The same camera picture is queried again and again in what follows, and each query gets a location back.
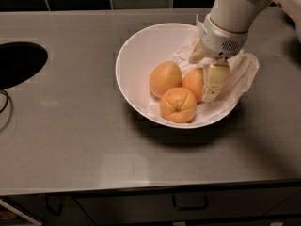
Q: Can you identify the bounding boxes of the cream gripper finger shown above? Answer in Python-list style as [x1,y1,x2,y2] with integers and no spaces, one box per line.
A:
[202,59,230,103]
[188,42,213,64]

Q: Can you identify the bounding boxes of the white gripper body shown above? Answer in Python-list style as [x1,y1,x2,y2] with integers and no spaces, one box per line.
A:
[199,15,247,58]

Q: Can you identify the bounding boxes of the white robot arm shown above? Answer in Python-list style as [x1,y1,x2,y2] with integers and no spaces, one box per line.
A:
[189,0,301,102]

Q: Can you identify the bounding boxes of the white bowl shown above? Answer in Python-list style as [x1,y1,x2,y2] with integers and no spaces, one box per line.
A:
[116,23,238,129]

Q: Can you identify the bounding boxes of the white crumpled paper towel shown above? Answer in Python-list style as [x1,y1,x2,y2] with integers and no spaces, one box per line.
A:
[147,14,260,123]

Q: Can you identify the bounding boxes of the front orange with scored peel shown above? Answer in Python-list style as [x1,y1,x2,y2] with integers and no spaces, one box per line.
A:
[160,87,198,123]

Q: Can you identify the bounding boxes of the dark drawer front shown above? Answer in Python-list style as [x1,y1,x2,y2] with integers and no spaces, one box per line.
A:
[75,187,298,225]

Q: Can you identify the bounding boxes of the black round object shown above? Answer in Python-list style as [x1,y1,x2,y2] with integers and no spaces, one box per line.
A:
[0,41,48,89]

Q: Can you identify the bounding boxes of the centre drawer handle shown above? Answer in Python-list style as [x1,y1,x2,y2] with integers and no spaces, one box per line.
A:
[172,193,209,211]

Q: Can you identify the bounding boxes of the drawer handle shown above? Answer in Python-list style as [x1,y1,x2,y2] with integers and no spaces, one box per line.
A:
[172,193,209,211]
[44,195,63,217]

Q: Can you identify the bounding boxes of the black cable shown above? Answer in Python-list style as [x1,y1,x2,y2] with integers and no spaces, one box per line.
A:
[0,89,10,115]

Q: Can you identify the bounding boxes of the left drawer handle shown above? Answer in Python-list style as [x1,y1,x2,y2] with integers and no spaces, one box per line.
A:
[44,195,63,217]

